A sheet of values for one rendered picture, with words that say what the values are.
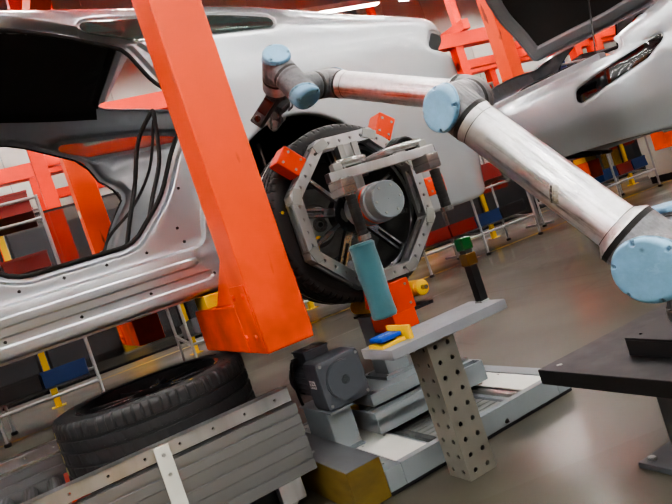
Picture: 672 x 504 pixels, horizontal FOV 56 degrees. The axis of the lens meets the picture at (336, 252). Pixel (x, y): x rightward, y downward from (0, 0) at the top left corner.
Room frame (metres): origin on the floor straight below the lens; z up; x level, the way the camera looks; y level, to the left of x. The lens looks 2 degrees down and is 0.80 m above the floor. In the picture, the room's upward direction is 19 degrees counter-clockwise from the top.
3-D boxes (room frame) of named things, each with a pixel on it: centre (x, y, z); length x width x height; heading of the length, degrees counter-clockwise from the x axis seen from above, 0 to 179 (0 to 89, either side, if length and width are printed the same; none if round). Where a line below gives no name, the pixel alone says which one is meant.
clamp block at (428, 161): (2.16, -0.39, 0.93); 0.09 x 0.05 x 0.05; 27
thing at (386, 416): (2.43, -0.09, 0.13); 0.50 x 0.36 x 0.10; 117
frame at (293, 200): (2.26, -0.14, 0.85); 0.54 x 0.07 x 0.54; 117
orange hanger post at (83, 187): (4.39, 1.50, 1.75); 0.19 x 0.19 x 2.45; 27
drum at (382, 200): (2.20, -0.17, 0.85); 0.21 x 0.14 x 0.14; 27
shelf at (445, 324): (1.87, -0.21, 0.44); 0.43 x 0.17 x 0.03; 117
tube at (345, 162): (2.11, -0.11, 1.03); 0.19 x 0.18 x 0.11; 27
